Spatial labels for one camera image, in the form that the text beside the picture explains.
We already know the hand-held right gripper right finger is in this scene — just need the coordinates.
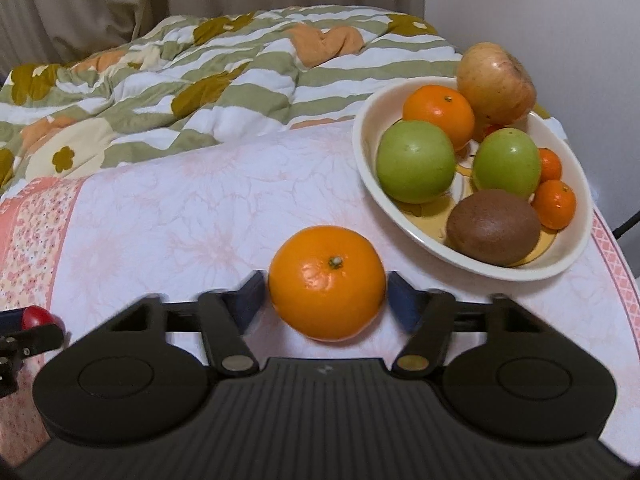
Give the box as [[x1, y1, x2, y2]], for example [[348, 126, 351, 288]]
[[385, 271, 544, 380]]

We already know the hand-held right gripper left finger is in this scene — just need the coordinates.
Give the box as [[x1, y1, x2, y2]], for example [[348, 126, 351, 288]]
[[111, 270, 269, 379]]

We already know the red cherry tomato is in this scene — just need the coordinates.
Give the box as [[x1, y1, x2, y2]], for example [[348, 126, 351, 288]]
[[24, 306, 64, 332]]

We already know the orange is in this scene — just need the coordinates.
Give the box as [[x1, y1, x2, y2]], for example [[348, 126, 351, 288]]
[[268, 226, 387, 343], [402, 85, 476, 152]]

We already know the cream oval bowl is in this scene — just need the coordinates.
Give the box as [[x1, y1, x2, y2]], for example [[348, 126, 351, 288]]
[[352, 77, 594, 282]]

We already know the brown kiwi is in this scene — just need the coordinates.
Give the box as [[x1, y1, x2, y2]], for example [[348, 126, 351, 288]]
[[446, 189, 542, 267]]

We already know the green apple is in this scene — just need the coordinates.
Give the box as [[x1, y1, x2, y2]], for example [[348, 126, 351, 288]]
[[376, 120, 457, 205], [472, 127, 542, 200]]

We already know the small mandarin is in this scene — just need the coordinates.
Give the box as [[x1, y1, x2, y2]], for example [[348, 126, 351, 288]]
[[537, 147, 563, 184], [531, 179, 577, 230]]

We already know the yellow red apple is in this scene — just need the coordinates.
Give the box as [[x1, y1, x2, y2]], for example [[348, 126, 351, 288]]
[[456, 42, 537, 126]]

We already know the pink floral bed sheet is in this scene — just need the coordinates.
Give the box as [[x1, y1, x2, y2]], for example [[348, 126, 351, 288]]
[[0, 120, 640, 463]]

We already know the green striped floral blanket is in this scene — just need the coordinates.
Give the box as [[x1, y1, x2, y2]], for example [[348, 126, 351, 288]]
[[0, 6, 569, 197]]

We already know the black cable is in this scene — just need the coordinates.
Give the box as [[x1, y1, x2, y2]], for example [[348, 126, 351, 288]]
[[612, 207, 640, 242]]

